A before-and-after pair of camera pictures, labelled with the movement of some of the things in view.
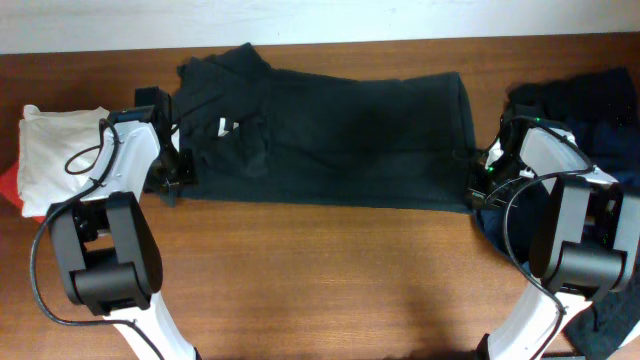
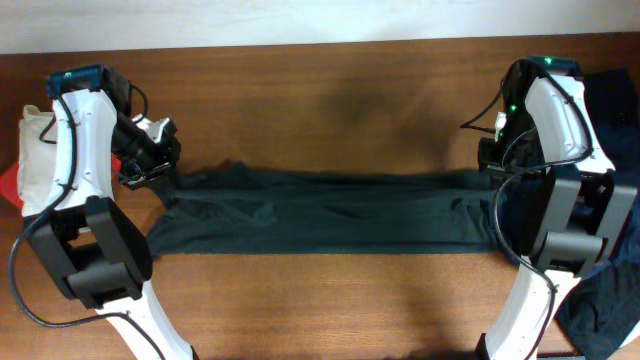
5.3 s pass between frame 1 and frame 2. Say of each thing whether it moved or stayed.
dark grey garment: stayed
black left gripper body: moved
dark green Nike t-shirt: moved
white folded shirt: stayed
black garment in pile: stayed
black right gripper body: moved
